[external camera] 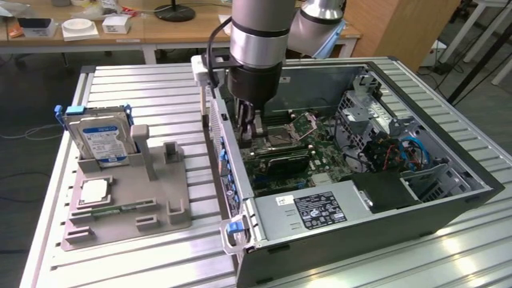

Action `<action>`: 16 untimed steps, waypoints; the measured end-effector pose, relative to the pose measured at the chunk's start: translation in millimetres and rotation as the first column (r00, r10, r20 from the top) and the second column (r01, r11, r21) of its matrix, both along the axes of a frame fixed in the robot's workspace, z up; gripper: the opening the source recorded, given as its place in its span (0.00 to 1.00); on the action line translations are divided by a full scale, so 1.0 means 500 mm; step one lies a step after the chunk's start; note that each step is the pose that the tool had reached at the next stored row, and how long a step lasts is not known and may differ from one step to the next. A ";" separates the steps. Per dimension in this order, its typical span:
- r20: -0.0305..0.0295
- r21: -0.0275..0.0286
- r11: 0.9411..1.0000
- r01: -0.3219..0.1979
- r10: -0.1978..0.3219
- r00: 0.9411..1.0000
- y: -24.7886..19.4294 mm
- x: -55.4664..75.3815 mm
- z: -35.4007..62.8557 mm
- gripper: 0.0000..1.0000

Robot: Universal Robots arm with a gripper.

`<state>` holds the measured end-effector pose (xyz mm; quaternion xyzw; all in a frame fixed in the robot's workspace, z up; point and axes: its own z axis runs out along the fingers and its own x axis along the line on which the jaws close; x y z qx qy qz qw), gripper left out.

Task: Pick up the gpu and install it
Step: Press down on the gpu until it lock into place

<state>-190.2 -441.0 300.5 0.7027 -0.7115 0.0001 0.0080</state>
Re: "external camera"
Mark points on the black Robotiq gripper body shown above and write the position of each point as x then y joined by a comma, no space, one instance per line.
252,84

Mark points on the Nvidia graphics card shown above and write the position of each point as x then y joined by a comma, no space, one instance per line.
288,164

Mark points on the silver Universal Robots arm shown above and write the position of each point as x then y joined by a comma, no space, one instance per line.
260,39

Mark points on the black RAM slot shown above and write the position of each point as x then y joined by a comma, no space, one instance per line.
278,120
276,113

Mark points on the CPU socket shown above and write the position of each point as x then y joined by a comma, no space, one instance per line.
282,139

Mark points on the metal socket cover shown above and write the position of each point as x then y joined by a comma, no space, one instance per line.
307,124

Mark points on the white paper stack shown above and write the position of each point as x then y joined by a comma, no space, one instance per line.
224,31

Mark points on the green motherboard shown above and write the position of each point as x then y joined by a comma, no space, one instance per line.
324,168

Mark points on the metal disk bay cage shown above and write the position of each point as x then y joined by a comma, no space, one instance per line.
360,114

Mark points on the black round lamp base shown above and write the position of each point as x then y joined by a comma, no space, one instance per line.
175,13

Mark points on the grey power supply unit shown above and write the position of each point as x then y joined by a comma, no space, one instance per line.
280,216

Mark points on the blue case latch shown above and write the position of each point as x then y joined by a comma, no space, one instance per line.
234,227

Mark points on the hard disk in blue carrier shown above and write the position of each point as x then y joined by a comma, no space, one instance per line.
102,138

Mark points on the grey parts rack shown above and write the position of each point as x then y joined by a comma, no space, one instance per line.
128,195

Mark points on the white cardboard box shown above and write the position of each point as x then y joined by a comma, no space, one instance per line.
116,24

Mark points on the wooden cabinet panel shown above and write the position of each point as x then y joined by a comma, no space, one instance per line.
400,30

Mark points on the black plastic shroud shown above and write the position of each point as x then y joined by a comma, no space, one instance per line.
384,189

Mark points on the green loose RAM stick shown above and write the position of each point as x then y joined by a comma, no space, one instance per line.
112,209

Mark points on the silver CPU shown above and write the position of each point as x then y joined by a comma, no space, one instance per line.
94,192

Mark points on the small white box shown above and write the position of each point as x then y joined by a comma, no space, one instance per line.
434,54

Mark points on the white round dish on base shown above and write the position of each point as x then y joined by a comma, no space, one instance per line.
80,30

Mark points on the black open PC case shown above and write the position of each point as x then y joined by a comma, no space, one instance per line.
360,249

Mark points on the black slanted pole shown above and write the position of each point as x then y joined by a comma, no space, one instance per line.
468,82

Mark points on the white box with dark lid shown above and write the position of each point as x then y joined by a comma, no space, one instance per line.
38,31

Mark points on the orange flat item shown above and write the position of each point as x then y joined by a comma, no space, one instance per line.
15,32

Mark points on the wrist camera on white mount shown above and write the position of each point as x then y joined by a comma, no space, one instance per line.
200,70

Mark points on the white table frame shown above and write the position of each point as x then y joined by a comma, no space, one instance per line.
502,72

